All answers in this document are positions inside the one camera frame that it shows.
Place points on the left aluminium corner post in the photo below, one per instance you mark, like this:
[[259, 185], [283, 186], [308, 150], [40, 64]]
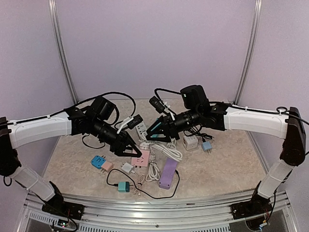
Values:
[[61, 50]]

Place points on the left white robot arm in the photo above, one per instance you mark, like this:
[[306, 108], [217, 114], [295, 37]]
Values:
[[68, 122]]

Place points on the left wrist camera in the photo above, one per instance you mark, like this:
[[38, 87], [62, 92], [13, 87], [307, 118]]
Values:
[[130, 122]]

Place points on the purple rectangular power block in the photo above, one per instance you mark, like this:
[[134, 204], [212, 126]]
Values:
[[167, 174]]

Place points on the white usb charger plug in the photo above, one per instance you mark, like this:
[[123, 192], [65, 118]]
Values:
[[127, 168]]

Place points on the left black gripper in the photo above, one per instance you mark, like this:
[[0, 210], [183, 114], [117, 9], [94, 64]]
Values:
[[122, 141]]

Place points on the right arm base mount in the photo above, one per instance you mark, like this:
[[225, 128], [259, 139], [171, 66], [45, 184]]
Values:
[[255, 206]]

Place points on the right aluminium corner post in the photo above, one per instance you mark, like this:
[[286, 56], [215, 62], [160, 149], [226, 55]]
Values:
[[250, 50]]

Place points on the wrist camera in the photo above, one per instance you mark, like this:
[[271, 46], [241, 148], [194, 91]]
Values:
[[161, 107], [130, 122]]

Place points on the teal rectangular power block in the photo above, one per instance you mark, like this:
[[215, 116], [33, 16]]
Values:
[[156, 131]]

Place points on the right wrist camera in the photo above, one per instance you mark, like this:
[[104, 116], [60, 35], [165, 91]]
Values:
[[161, 107]]

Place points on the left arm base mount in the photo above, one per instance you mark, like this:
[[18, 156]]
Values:
[[57, 206]]

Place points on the pink plug adapter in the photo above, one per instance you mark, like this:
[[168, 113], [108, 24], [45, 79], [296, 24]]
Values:
[[107, 166]]

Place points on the pink socket block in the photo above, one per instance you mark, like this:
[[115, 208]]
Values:
[[142, 161]]

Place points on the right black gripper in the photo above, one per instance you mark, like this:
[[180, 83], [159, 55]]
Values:
[[172, 130]]

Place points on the aluminium corner post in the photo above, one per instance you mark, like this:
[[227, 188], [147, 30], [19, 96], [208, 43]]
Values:
[[61, 50], [250, 50]]

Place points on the white cube socket with sticker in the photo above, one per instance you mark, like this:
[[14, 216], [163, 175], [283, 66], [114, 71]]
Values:
[[190, 142]]

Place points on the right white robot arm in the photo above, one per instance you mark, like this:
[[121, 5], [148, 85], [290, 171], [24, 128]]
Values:
[[282, 123]]

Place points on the light blue plug adapter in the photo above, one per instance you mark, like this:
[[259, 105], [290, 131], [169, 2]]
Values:
[[206, 146]]

